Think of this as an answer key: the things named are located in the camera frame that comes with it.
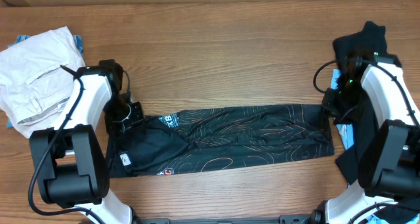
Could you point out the plain black garment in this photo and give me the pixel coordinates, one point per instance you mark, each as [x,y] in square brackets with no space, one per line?
[370,39]

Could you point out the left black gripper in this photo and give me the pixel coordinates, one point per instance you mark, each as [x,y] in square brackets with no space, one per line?
[138,121]

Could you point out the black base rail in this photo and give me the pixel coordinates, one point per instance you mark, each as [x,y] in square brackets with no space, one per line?
[283,219]

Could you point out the light blue t-shirt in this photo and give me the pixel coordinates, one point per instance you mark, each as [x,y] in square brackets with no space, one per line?
[347,136]

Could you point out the black orange patterned jersey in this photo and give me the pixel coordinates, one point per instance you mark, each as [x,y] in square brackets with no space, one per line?
[192,141]

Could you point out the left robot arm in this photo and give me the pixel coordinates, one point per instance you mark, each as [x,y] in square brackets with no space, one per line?
[71,173]

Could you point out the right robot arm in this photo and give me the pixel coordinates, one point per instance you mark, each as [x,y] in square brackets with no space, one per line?
[388,169]

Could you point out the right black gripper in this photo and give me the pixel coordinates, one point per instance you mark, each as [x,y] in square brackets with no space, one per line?
[332,111]

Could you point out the blue denim garment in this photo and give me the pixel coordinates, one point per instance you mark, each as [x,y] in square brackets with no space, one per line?
[78,43]

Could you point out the white folded shorts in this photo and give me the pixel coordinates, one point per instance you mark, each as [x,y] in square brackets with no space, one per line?
[34,87]

